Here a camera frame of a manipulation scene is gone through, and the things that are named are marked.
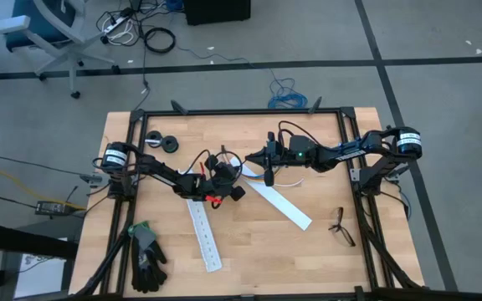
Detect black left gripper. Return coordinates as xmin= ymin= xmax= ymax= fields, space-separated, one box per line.
xmin=201 ymin=154 xmax=247 ymax=202

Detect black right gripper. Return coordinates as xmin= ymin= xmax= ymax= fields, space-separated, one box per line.
xmin=245 ymin=131 xmax=318 ymax=187

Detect black zip tie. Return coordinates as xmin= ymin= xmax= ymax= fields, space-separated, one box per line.
xmin=215 ymin=144 xmax=245 ymax=179

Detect white wire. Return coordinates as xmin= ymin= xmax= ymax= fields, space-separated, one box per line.
xmin=265 ymin=177 xmax=305 ymax=188

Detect white perforated strip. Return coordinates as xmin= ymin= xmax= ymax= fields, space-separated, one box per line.
xmin=228 ymin=156 xmax=314 ymax=232

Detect white slotted cable raceway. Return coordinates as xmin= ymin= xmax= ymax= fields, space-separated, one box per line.
xmin=177 ymin=167 xmax=224 ymax=273

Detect black eyeglasses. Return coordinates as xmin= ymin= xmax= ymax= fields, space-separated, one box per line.
xmin=327 ymin=207 xmax=357 ymax=247

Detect black work glove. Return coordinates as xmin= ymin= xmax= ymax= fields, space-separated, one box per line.
xmin=131 ymin=244 xmax=169 ymax=294
xmin=127 ymin=221 xmax=161 ymax=271

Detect black floor cabinet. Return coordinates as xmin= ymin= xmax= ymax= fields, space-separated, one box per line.
xmin=182 ymin=0 xmax=253 ymax=27

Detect black power adapter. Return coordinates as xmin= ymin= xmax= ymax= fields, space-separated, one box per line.
xmin=34 ymin=200 xmax=67 ymax=217

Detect white blue office chair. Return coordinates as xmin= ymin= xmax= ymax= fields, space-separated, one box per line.
xmin=0 ymin=0 xmax=123 ymax=100

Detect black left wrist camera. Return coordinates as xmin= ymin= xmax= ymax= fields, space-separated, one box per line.
xmin=214 ymin=161 xmax=237 ymax=185

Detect black aluminium table frame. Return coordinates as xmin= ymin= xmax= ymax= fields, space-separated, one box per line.
xmin=71 ymin=99 xmax=430 ymax=301

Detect blue floor cable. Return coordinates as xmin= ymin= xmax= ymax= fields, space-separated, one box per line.
xmin=173 ymin=43 xmax=309 ymax=110

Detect grey wire spool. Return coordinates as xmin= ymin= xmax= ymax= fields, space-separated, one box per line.
xmin=145 ymin=130 xmax=164 ymax=148

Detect black floor cable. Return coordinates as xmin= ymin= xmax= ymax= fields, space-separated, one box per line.
xmin=134 ymin=16 xmax=152 ymax=112

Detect black coiled cable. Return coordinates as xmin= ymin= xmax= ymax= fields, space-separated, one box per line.
xmin=143 ymin=27 xmax=177 ymax=54

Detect white power strip with cables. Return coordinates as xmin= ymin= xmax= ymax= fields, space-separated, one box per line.
xmin=101 ymin=18 xmax=136 ymax=46

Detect yellow floor cable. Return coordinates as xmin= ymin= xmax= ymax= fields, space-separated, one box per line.
xmin=0 ymin=166 xmax=87 ymax=211

